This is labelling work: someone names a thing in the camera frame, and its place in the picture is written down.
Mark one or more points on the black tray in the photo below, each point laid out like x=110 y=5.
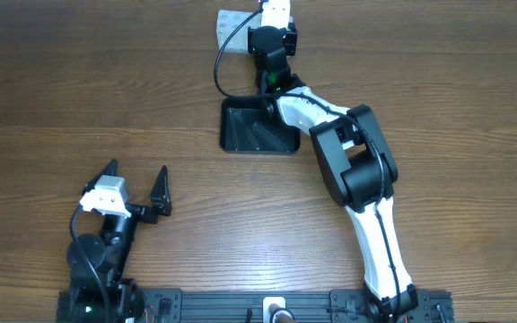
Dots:
x=225 y=134

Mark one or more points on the mounting rail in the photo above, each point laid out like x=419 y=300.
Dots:
x=222 y=307

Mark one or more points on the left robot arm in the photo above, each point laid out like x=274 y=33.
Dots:
x=115 y=251

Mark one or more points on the white test tube rack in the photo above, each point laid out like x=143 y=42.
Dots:
x=233 y=31

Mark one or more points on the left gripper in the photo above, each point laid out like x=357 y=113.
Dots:
x=144 y=214

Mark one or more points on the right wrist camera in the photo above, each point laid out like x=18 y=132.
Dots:
x=276 y=13

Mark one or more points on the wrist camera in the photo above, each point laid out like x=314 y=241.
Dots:
x=106 y=195
x=276 y=13

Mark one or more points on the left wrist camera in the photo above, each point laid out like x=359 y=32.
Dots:
x=106 y=195

